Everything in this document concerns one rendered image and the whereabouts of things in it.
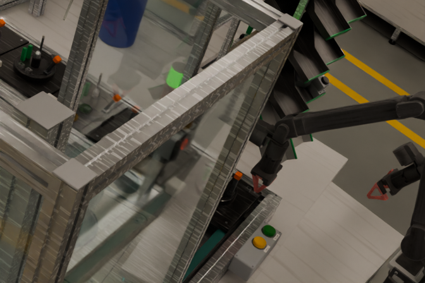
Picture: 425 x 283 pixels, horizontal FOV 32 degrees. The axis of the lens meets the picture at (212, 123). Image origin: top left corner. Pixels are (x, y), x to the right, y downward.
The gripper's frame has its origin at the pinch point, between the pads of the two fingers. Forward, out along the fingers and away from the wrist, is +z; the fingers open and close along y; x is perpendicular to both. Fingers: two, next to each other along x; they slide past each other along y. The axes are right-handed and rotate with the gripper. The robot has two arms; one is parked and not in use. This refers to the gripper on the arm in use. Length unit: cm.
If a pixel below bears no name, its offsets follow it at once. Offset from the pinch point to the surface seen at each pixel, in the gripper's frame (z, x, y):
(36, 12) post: 15, -119, -44
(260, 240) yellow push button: 9.2, 9.2, 8.5
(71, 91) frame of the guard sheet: -57, -26, 77
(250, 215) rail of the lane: 10.2, 1.5, -0.5
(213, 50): 19, -60, -94
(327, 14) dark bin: -48, -9, -30
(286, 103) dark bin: -15.1, -8.1, -27.6
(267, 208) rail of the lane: 10.3, 4.1, -7.9
